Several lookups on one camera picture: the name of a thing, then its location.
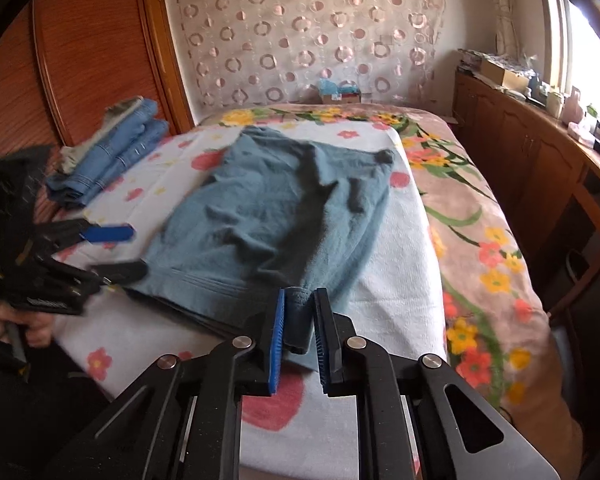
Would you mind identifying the teal grey pants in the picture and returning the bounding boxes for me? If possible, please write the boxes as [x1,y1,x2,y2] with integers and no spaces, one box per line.
[133,126,396,370]

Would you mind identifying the person's left hand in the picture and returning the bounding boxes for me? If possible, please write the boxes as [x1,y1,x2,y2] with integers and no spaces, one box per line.
[0,302,55,348]

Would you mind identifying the folded olive green garment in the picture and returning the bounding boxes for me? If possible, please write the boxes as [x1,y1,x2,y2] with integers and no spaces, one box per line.
[57,96,144,174]

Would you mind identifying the folded blue jeans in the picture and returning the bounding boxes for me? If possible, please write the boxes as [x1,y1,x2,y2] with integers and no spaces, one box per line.
[45,98,169,209]

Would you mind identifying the pink floral blanket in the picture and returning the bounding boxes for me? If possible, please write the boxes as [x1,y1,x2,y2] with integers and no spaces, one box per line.
[205,104,583,479]

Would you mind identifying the wooden headboard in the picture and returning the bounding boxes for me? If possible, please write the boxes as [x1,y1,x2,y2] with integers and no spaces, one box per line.
[0,0,194,157]

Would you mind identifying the long wooden cabinet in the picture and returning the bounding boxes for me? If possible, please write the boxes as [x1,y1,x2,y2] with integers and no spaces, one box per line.
[452,70,600,313]

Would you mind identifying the pink circle pattern curtain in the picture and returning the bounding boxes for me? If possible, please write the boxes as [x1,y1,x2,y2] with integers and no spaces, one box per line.
[166,0,446,117]

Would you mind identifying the box with blue cloth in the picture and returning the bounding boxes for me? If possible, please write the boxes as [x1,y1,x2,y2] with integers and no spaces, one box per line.
[317,78,362,104]

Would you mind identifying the pink bottle on cabinet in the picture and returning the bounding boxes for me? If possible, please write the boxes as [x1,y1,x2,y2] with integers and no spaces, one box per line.
[560,86,584,126]

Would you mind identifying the cardboard box on cabinet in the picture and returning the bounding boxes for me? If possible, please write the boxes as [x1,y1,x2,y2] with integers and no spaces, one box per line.
[480,58,529,93]

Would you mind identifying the window with white frame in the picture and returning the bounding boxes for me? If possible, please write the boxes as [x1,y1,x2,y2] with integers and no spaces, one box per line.
[542,0,600,120]

